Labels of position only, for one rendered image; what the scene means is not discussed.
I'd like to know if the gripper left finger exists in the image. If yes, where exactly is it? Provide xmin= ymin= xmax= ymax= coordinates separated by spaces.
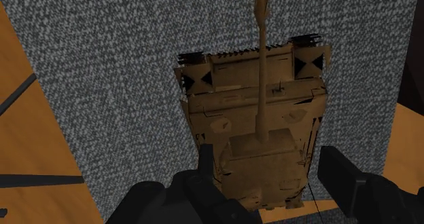
xmin=105 ymin=143 xmax=263 ymax=224

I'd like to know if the brown toy tank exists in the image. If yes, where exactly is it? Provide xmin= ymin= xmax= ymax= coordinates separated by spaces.
xmin=173 ymin=0 xmax=332 ymax=212

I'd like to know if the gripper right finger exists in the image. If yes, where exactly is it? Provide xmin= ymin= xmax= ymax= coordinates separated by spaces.
xmin=317 ymin=146 xmax=424 ymax=224

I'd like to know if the grey speckled fabric sofa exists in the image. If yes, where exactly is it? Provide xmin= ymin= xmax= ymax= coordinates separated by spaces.
xmin=0 ymin=0 xmax=420 ymax=224

